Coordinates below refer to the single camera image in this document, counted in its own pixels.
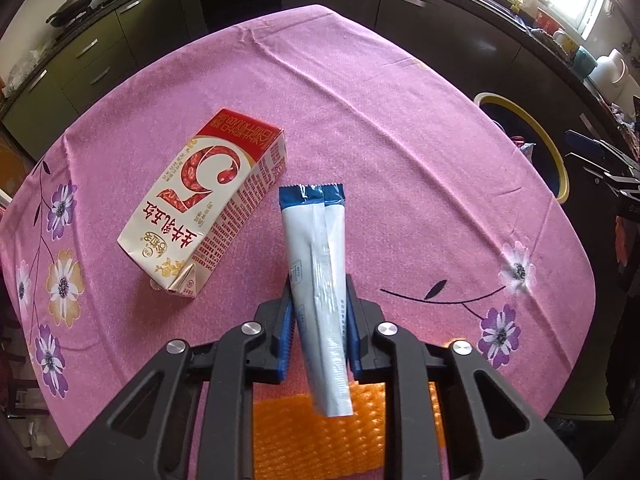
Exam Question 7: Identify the teal cup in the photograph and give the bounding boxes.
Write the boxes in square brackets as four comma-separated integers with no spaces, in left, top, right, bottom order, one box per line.
[572,46,596,74]

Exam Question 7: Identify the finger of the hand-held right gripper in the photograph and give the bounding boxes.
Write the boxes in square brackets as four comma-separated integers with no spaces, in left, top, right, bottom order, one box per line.
[565,129,640,163]
[594,162,640,199]

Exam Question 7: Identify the red and white milk carton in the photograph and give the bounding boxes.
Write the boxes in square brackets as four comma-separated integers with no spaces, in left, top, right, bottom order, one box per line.
[117,107,288,301]

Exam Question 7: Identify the green kitchen cabinets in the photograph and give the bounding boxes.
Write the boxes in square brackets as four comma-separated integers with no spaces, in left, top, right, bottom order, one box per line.
[0,0,211,157]

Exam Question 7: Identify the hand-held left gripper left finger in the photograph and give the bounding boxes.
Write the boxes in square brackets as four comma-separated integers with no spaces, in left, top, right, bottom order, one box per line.
[55,285,296,480]

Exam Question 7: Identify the large black wok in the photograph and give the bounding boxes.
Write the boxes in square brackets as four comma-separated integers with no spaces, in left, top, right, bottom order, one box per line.
[46,0,96,28]

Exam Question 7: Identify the yellow-rimmed trash bin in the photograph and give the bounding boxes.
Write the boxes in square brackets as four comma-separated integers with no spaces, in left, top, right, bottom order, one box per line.
[472,91,571,203]

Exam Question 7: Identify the white jug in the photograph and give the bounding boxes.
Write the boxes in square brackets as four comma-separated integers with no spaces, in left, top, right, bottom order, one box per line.
[587,49,627,87]

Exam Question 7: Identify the pink floral tablecloth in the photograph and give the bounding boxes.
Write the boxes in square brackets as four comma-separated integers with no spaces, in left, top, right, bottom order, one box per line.
[0,4,601,466]

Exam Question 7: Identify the orange foam net sleeve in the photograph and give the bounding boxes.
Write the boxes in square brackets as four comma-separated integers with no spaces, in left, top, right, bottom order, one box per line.
[252,380,448,480]

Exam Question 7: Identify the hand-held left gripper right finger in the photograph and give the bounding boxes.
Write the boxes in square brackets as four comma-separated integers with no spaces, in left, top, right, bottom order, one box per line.
[342,276,586,480]

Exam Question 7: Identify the white and blue sachet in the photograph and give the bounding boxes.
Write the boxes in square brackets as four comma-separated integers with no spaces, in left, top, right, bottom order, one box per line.
[278,181,355,418]

